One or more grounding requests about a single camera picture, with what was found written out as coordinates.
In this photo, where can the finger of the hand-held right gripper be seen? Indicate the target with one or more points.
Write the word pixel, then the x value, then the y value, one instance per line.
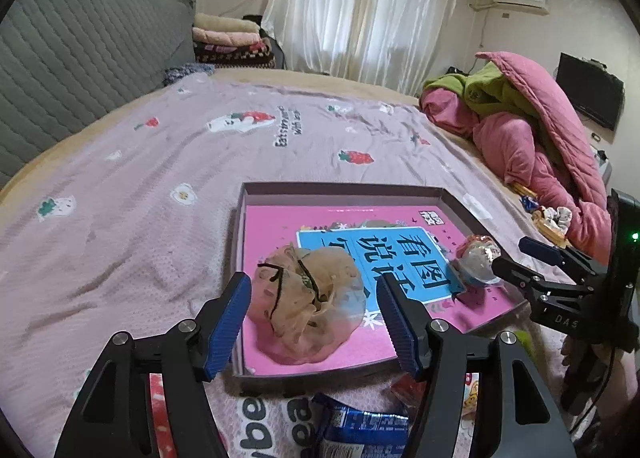
pixel 537 247
pixel 510 272

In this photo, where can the green blanket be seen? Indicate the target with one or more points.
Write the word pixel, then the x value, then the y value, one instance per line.
pixel 485 88

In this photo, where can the white crumpled cloth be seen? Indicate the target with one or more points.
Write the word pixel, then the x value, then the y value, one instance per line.
pixel 559 217

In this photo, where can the shallow grey cardboard box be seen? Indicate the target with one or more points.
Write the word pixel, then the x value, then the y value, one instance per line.
pixel 340 189

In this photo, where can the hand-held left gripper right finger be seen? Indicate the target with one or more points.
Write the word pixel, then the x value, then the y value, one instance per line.
pixel 400 328

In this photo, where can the yellow snack packet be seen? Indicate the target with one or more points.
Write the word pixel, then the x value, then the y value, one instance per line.
pixel 524 190

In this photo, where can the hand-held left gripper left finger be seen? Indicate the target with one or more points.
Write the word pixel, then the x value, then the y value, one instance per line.
pixel 230 323

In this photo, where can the blue fuzzy cloth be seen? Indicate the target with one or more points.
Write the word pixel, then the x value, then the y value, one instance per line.
pixel 185 72

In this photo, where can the white storage box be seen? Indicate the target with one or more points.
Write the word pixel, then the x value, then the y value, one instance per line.
pixel 602 165

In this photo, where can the grey quilted headboard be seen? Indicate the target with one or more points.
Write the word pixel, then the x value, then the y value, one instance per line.
pixel 75 63

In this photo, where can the small blue snack packet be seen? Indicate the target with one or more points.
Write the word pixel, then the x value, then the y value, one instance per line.
pixel 529 202

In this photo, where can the dark patterned folded blanket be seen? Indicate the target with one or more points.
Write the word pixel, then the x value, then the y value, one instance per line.
pixel 232 57

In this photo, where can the black flat television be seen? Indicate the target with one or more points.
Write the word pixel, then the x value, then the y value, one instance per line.
pixel 590 90

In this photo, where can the cream folded blanket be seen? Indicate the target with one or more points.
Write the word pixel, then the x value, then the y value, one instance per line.
pixel 225 23

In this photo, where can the pink picture book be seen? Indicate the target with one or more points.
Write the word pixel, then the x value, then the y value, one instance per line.
pixel 280 238

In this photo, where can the pink quilt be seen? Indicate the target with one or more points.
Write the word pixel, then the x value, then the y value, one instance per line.
pixel 550 153

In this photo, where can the pink folded blanket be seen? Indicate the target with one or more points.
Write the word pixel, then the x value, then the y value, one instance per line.
pixel 225 37

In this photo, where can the white sheer curtain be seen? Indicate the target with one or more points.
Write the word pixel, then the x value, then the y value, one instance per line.
pixel 360 13

